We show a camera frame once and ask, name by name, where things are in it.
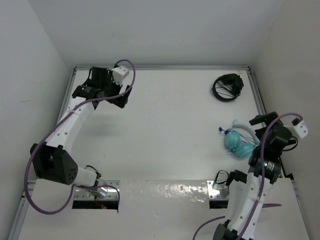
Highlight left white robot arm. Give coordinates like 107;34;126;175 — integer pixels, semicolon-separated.
30;64;131;187

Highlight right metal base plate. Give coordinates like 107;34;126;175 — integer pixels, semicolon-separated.
207;180;230;201

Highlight blue earphones with thin cable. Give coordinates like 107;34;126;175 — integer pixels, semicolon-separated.
218;127;260;149

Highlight metal base plate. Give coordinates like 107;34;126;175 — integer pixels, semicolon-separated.
207;180;230;201
74;179;120;201

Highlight aluminium table frame rail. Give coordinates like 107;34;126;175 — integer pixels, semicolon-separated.
7;65;295;240

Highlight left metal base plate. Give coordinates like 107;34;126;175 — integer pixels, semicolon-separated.
74;179;120;201

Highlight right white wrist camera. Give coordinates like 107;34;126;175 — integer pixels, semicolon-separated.
287;118;309;139

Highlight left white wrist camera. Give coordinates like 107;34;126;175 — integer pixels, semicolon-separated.
111;65;130;85

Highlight teal over-ear headphones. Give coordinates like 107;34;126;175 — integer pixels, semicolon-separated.
223;119;260;158

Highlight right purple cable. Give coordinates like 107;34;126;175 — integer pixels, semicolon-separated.
192;112;303;240

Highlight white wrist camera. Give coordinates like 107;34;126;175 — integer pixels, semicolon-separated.
111;65;130;85
287;118;309;139

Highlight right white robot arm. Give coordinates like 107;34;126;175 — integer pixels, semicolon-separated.
213;112;303;240

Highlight purple cable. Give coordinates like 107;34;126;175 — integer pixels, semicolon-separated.
192;112;303;240
23;59;137;215

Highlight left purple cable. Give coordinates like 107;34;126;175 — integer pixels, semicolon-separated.
23;59;137;215

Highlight black headphones with coiled cable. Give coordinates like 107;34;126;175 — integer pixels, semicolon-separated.
211;73;244;103

